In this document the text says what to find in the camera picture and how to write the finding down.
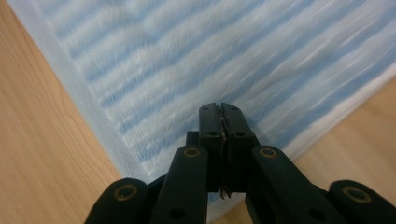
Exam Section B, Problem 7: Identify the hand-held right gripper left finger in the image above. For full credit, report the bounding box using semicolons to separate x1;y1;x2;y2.
186;102;226;193

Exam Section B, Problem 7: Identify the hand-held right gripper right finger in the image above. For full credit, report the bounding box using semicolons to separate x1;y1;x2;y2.
220;102;262;193

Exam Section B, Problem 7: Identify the blue striped towel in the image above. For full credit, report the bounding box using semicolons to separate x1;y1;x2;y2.
6;0;396;224

